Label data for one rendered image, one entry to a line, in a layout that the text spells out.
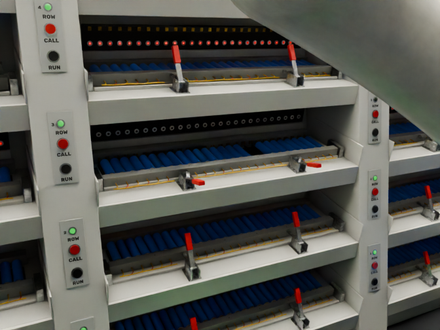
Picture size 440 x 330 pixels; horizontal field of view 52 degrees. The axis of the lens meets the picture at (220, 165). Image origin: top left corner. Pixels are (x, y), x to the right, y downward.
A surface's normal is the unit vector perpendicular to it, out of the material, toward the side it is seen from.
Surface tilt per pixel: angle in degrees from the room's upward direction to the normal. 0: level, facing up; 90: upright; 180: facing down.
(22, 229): 108
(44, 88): 90
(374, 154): 90
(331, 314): 18
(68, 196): 90
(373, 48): 126
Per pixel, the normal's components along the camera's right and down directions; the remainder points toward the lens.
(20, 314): 0.09, -0.90
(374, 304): 0.44, 0.13
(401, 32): 0.10, 0.45
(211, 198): 0.43, 0.43
